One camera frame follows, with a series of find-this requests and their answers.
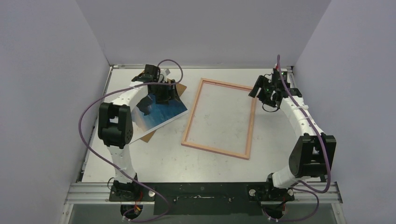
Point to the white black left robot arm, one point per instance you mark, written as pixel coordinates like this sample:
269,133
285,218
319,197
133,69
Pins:
115,127

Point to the aluminium front rail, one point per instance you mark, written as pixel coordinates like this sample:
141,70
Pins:
99,193

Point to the aluminium table edge rail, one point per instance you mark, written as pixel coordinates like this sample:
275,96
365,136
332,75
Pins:
87,142

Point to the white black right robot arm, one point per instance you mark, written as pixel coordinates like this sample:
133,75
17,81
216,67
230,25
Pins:
310,160

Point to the brown backing board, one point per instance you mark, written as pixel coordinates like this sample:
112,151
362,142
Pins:
180,89

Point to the blue landscape photo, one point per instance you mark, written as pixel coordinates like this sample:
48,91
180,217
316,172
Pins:
148,116

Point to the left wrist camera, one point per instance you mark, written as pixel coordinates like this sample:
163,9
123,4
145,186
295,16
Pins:
152,74

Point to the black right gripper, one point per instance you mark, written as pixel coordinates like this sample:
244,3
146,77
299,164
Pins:
262,91

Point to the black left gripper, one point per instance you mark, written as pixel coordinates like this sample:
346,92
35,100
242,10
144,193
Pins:
169,95

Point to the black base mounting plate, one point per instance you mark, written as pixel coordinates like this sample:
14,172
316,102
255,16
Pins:
202,198

